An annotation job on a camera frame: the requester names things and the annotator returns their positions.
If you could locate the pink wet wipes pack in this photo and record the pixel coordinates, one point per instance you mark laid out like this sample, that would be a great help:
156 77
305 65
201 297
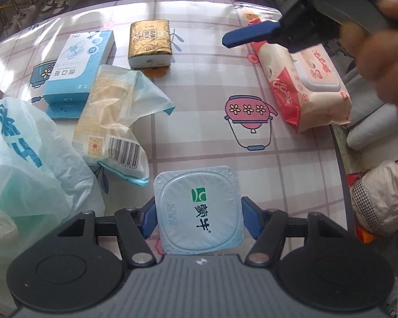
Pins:
311 96

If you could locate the clear packet with barcode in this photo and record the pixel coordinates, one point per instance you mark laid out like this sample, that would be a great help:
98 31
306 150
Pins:
106 116

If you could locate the white green plastic bag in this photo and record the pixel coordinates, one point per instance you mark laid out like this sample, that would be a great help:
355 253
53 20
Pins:
23 172

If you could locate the gold tissue pack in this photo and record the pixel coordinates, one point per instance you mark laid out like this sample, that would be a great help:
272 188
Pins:
149 39

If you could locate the yogurt cup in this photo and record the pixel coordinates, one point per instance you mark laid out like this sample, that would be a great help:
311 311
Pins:
199 212

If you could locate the person's beige jacket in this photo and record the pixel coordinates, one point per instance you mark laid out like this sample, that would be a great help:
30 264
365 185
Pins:
388 192

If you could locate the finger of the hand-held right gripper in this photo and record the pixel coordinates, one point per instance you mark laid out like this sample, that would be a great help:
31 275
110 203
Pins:
248 33

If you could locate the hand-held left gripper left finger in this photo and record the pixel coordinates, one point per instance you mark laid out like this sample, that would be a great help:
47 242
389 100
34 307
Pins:
149 217

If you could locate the grey wheelchair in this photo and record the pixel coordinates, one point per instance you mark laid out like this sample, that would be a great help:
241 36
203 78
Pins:
368 129

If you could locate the checked printed tablecloth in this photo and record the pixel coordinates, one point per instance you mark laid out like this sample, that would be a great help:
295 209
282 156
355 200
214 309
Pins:
202 106

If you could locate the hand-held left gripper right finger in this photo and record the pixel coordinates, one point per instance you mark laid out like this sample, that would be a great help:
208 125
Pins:
250 217

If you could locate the blue bandage box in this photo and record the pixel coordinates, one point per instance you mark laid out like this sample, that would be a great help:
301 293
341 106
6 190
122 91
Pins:
66 111
76 63

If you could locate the person's right hand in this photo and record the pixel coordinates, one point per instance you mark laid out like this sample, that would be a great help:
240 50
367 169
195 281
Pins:
391 63

